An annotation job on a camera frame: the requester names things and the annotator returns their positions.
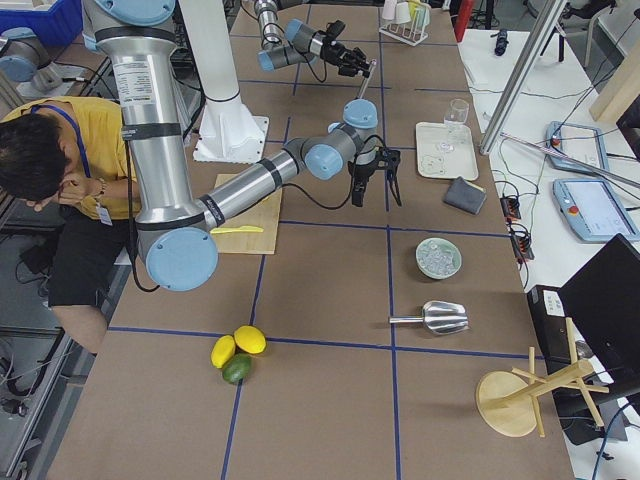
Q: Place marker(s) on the black box with label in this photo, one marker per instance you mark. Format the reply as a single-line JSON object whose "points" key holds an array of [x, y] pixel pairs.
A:
{"points": [[549, 320]]}

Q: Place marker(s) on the iridescent metal rod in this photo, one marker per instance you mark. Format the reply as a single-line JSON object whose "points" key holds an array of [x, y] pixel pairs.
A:
{"points": [[552, 153]]}

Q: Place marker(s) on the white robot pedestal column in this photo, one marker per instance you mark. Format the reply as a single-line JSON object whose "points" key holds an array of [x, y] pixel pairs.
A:
{"points": [[209, 41]]}

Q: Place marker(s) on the white wire cup rack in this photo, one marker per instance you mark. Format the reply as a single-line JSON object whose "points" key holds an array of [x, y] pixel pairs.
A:
{"points": [[405, 21]]}

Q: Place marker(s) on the clear wine glass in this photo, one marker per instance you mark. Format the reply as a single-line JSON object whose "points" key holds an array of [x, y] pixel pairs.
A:
{"points": [[455, 118]]}

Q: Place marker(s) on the steel ice scoop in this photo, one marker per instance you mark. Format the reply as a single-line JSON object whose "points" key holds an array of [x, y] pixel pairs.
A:
{"points": [[438, 317]]}

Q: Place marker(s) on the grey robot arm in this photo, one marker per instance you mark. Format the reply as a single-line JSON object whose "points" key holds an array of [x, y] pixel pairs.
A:
{"points": [[174, 227], [299, 43]]}

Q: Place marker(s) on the person in yellow shirt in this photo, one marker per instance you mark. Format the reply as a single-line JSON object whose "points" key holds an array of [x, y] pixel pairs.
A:
{"points": [[69, 151]]}

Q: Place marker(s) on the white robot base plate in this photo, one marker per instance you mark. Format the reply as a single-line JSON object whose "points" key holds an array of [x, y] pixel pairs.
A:
{"points": [[230, 133]]}

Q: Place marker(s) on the green lime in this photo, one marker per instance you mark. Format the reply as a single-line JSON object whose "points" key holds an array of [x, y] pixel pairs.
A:
{"points": [[237, 368]]}

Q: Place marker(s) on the yellow lemon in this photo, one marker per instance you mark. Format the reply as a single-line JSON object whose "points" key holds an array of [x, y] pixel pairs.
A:
{"points": [[223, 350], [250, 339]]}

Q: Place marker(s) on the folded grey cloth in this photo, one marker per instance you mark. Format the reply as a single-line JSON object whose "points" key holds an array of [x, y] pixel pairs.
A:
{"points": [[465, 195]]}

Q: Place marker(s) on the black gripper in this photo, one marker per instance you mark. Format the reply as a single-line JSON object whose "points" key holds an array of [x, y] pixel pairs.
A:
{"points": [[336, 51], [363, 170]]}

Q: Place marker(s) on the lower teach pendant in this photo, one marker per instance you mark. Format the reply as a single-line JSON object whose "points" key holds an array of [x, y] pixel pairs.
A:
{"points": [[592, 210]]}

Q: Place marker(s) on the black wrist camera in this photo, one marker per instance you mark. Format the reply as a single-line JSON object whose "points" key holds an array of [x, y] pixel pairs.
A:
{"points": [[388, 160], [334, 29]]}

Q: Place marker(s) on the upper teach pendant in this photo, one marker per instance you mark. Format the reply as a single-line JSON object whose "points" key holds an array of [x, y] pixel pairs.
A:
{"points": [[582, 143]]}

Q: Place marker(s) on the teach pendant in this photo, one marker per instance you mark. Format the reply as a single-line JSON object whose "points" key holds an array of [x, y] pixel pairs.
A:
{"points": [[592, 210], [582, 143]]}

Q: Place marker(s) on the wooden cup tree stand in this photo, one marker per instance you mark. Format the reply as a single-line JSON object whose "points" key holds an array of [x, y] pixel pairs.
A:
{"points": [[508, 401]]}

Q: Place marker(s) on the black power strip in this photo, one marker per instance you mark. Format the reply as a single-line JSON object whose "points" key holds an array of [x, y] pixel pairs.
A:
{"points": [[520, 236]]}

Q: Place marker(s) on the cream bear serving tray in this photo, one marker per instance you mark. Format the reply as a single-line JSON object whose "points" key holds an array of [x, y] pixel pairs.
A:
{"points": [[445, 153]]}

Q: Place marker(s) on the aluminium frame post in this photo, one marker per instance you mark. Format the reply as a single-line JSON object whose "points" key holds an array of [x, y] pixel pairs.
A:
{"points": [[542, 29]]}

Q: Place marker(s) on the wooden cutting board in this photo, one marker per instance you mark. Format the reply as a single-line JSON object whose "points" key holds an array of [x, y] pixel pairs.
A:
{"points": [[265, 214]]}

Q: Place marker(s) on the black monitor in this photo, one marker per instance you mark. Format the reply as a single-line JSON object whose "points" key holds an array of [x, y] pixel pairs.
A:
{"points": [[602, 298]]}

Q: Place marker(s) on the green bowl of ice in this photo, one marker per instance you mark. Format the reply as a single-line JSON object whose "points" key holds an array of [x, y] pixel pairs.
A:
{"points": [[438, 258]]}

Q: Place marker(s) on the blue storage bin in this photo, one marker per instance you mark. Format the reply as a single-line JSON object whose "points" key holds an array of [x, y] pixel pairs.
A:
{"points": [[56, 24]]}

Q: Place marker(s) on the yellow plastic knife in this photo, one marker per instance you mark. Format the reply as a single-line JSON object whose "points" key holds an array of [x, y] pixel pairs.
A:
{"points": [[239, 229]]}

